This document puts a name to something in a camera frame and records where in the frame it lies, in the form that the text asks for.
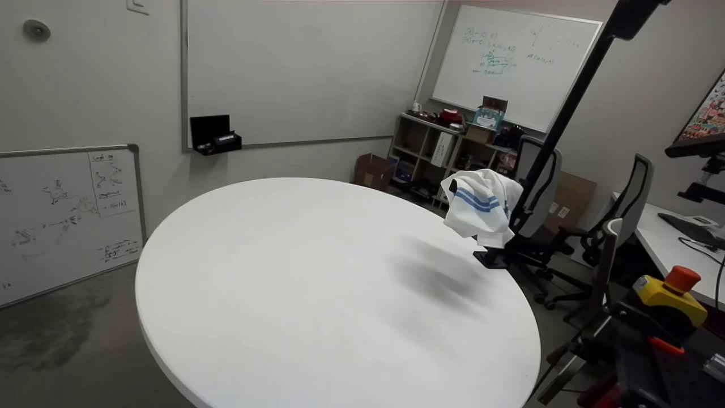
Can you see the cardboard box on floor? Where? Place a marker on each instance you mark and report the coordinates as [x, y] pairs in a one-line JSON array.
[[373, 171]]

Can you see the leaning whiteboard with drawings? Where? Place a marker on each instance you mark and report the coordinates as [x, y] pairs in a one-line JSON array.
[[65, 215]]

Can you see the black pole clamp base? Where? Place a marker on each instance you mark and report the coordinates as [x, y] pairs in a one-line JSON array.
[[501, 257]]

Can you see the wooden storage shelf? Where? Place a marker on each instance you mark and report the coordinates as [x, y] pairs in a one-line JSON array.
[[425, 152]]

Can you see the yellow red emergency stop button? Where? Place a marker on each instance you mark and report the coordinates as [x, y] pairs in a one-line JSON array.
[[674, 290]]

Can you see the grey mesh office chair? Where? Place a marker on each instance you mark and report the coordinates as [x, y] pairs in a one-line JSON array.
[[559, 201]]

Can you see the white desk at right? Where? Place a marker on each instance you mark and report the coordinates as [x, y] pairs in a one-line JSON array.
[[670, 247]]

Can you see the white towel with blue stripes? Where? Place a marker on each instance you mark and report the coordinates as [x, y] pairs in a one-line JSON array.
[[482, 204]]

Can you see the far whiteboard with green writing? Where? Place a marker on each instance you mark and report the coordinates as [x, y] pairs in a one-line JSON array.
[[524, 57]]

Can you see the computer monitor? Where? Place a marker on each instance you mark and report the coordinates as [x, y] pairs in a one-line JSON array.
[[704, 135]]

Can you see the black camera stand pole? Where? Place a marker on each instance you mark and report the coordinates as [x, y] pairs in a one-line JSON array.
[[625, 23]]

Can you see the black marker tray box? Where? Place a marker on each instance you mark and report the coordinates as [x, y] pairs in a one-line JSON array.
[[214, 135]]

